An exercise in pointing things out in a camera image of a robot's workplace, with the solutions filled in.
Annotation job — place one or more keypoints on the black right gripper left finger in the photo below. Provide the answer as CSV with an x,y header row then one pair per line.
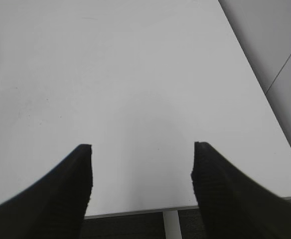
x,y
54,207

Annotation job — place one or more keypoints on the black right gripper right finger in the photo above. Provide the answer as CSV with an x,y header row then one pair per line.
x,y
232,205

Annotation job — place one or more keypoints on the white table leg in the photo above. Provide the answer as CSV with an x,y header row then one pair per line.
x,y
171,225

